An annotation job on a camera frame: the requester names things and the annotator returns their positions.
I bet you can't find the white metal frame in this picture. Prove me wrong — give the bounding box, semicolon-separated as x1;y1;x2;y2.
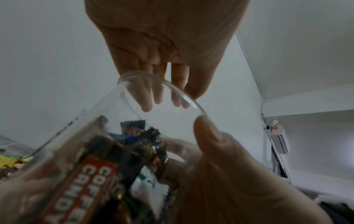
263;118;294;185

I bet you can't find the black marker-tagged right wristband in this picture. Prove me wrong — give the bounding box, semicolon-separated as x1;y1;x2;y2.
315;194;354;224

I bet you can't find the person's left hand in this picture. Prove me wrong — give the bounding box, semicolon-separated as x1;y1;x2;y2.
84;0;250;112

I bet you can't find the person's right hand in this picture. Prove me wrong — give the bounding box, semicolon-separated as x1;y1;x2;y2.
160;116;333;224

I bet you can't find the small transparent plastic jar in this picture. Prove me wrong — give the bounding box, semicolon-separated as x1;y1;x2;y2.
0;70;208;224

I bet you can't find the pile of colourful candies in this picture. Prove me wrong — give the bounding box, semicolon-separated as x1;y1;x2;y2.
0;153;34;180

